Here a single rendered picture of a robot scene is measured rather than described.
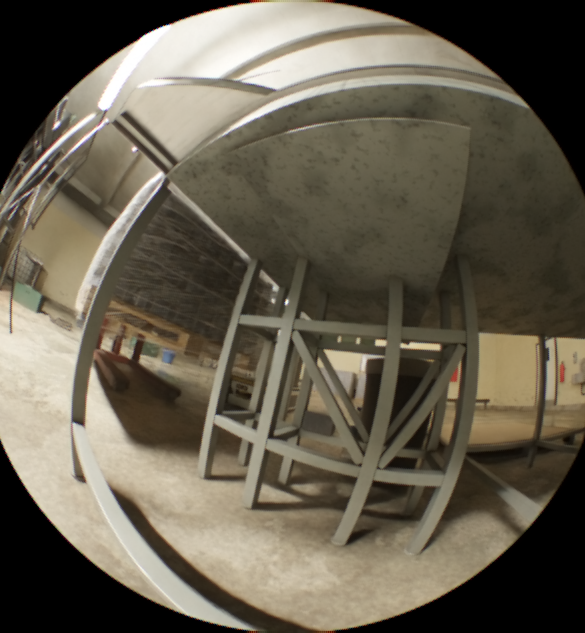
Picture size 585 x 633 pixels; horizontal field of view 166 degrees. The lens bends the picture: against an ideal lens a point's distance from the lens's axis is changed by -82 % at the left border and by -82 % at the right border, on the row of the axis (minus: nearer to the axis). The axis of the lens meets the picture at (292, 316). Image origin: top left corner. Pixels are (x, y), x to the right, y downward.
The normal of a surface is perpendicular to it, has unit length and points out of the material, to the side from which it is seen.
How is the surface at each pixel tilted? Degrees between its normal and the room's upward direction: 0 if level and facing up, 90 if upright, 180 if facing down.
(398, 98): 180
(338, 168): 166
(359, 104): 180
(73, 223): 90
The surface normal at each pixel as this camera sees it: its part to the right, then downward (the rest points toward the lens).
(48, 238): 0.89, 0.06
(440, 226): -0.42, 0.89
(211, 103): -0.22, 0.93
